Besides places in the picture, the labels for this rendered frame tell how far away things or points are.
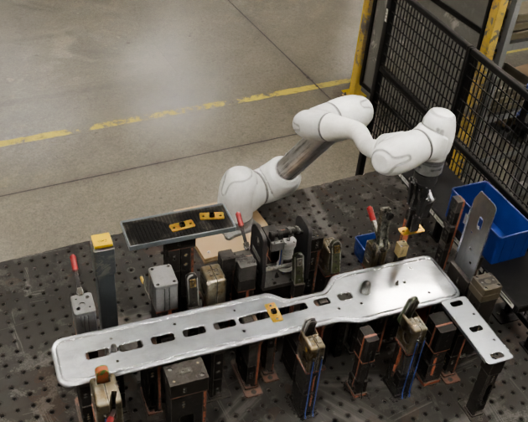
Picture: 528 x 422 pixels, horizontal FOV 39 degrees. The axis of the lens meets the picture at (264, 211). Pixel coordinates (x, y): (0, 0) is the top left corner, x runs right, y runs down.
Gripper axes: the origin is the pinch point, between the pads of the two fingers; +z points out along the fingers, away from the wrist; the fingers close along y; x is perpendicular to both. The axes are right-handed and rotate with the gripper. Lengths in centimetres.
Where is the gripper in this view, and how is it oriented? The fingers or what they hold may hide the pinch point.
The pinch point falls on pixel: (413, 220)
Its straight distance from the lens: 246.3
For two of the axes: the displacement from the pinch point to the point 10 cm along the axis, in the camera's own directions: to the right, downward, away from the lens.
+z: -0.8, 7.8, 6.3
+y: 3.6, 6.1, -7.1
